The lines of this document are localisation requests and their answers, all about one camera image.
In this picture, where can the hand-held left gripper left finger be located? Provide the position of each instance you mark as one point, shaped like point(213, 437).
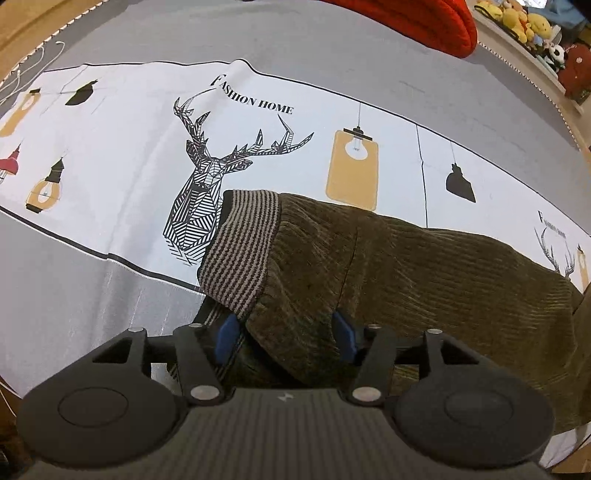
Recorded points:
point(227, 339)

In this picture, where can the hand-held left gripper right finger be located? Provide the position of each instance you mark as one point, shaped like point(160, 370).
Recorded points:
point(345, 337)

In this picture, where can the grey printed bed sheet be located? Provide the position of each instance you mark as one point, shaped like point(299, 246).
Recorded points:
point(115, 152)

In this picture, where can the red folded blanket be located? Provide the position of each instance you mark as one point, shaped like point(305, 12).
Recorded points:
point(415, 21)

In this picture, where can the panda plush toy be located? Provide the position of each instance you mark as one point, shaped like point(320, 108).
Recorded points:
point(554, 54)

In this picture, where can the red cushion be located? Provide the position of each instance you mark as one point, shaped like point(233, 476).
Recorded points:
point(577, 69)

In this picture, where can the large yellow plush toy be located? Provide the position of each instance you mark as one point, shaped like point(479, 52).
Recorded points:
point(521, 18)

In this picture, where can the wooden bed frame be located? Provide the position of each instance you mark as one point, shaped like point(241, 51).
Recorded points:
point(32, 27)

